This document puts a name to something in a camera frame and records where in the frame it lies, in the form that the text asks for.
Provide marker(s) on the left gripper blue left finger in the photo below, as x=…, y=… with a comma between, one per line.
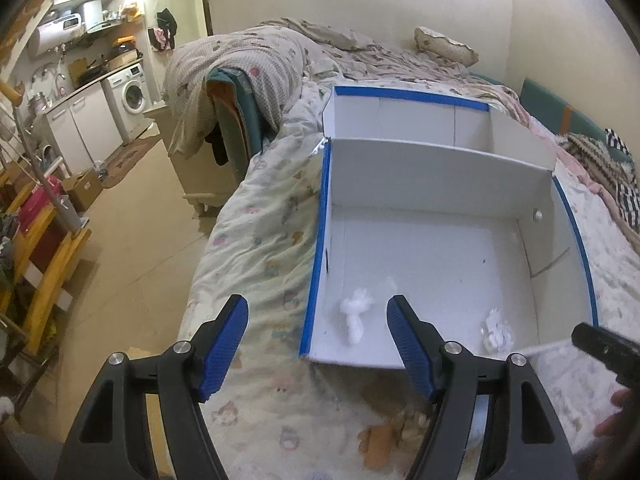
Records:
x=223, y=337

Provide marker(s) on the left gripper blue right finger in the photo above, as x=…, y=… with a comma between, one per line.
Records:
x=405, y=328

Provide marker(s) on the white knotted sock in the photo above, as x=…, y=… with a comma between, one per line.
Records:
x=359, y=302

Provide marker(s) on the orange soft piece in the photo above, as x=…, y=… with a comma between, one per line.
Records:
x=376, y=445

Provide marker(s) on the person's right hand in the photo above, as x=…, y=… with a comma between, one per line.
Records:
x=609, y=426

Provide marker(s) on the cream plush toy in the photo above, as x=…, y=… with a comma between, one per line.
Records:
x=409, y=425

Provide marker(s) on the white cartoon print bedsheet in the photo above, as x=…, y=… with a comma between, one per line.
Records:
x=281, y=417

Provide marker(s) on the white box with blue edges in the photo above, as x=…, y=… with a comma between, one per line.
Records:
x=451, y=204

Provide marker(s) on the pink blanket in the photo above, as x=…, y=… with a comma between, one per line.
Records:
x=575, y=159

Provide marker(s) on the yellow wooden shelf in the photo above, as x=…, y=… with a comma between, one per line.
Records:
x=45, y=257

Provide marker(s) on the striped knitted blanket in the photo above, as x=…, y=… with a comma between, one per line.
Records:
x=619, y=179

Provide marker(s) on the brown patterned floor mat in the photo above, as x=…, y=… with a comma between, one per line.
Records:
x=124, y=160

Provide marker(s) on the cardboard box on floor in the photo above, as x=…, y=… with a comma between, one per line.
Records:
x=83, y=189

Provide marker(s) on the teal headboard cushion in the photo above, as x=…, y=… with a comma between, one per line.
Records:
x=561, y=118

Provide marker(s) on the white kitchen cabinet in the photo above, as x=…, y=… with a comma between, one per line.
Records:
x=83, y=129

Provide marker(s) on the white washing machine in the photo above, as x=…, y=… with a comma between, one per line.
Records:
x=128, y=97

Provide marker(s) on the cream frilled pillow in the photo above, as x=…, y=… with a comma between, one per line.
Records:
x=436, y=44

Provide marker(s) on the beige patterned quilt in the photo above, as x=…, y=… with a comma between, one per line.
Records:
x=283, y=58

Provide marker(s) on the white water heater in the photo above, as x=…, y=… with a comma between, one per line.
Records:
x=63, y=30

